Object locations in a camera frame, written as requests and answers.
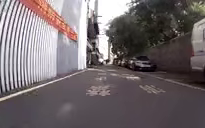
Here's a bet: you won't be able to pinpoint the parked car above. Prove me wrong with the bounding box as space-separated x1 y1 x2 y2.
112 56 131 68

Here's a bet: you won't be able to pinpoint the white painted road markings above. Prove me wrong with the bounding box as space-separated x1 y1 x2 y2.
85 68 167 98

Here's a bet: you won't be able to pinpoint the pale grey building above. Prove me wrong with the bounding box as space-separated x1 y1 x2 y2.
54 0 90 76

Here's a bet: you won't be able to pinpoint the silver car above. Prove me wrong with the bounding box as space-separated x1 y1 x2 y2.
127 54 159 73

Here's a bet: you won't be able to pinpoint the grey asphalt road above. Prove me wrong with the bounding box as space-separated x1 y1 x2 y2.
0 64 205 128

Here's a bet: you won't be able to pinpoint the green trees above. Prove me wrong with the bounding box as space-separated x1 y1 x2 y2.
104 0 205 58

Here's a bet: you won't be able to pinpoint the orange banner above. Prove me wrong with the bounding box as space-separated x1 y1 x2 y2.
19 0 80 43

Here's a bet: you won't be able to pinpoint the white edge line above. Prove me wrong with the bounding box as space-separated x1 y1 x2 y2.
141 71 205 95
0 68 90 106

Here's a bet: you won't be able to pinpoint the white van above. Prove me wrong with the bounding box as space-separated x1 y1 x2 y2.
189 13 205 90

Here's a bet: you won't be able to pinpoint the grey stone wall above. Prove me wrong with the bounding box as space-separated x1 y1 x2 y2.
136 31 195 75

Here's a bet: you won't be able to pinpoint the white corrugated metal wall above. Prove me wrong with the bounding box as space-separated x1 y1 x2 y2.
0 0 60 98

